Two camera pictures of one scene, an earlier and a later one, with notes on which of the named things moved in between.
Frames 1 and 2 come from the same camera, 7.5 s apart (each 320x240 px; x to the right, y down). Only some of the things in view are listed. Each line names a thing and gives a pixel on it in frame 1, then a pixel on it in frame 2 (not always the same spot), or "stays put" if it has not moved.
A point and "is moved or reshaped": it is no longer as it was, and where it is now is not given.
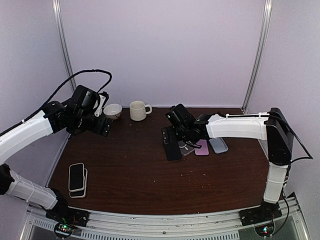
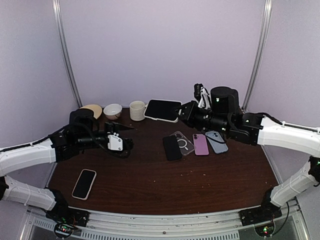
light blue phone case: (218, 145) stays put
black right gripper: (172, 137) -> (187, 118)
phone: (76, 178) -> (161, 110)
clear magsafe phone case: (185, 148) stays put
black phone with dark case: (173, 151) stays put
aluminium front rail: (38, 224) stays put
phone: (81, 193) is moved or reshaped
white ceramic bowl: (112, 111) stays put
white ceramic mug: (137, 110) stays put
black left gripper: (98, 128) -> (116, 127)
